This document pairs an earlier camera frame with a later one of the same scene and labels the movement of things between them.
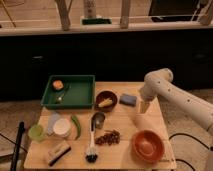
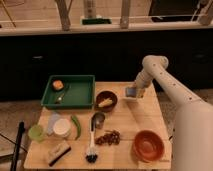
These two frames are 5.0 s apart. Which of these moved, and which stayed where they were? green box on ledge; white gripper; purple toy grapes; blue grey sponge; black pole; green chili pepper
Moved: blue grey sponge; white gripper
Stayed: purple toy grapes; green chili pepper; black pole; green box on ledge
